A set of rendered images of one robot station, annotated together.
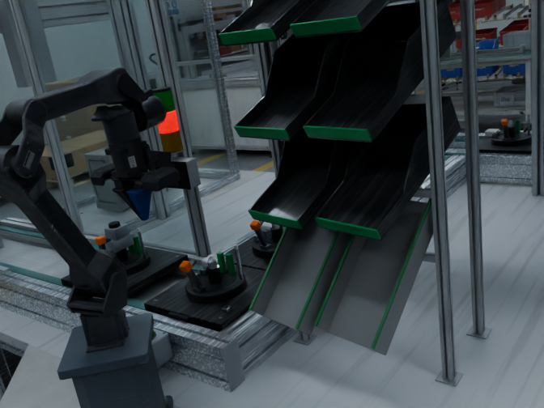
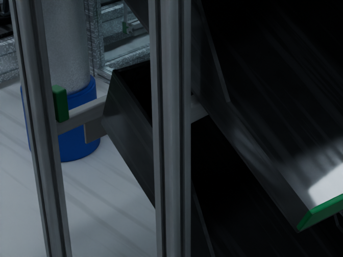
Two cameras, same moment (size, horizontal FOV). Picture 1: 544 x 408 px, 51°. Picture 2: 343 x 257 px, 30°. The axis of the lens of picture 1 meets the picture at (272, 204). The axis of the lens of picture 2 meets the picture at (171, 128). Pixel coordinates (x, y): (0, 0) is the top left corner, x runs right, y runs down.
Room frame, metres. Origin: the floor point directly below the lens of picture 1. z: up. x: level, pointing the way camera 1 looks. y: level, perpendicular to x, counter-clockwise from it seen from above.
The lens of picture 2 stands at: (1.07, 0.35, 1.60)
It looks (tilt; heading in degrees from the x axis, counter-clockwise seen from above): 30 degrees down; 277
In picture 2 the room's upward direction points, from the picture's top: 1 degrees counter-clockwise
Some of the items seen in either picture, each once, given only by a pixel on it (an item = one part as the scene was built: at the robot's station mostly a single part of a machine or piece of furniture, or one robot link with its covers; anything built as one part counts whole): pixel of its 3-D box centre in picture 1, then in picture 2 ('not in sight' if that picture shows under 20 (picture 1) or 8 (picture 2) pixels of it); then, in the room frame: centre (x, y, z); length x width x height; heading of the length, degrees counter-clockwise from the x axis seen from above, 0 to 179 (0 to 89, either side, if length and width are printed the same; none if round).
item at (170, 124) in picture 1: (167, 121); not in sight; (1.42, 0.22, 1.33); 0.05 x 0.05 x 0.05
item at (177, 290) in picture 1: (214, 272); not in sight; (1.21, 0.15, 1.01); 0.24 x 0.24 x 0.13; 51
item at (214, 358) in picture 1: (97, 316); not in sight; (1.27, 0.46, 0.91); 0.89 x 0.06 x 0.11; 51
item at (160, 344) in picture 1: (126, 342); not in sight; (1.10, 0.35, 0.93); 0.21 x 0.07 x 0.06; 51
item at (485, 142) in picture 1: (511, 129); not in sight; (2.06, -0.91, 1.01); 0.24 x 0.24 x 0.13; 51
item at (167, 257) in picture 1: (125, 269); not in sight; (1.43, 0.41, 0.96); 0.24 x 0.24 x 0.02; 51
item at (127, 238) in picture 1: (120, 233); not in sight; (1.43, 0.41, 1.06); 0.08 x 0.04 x 0.07; 141
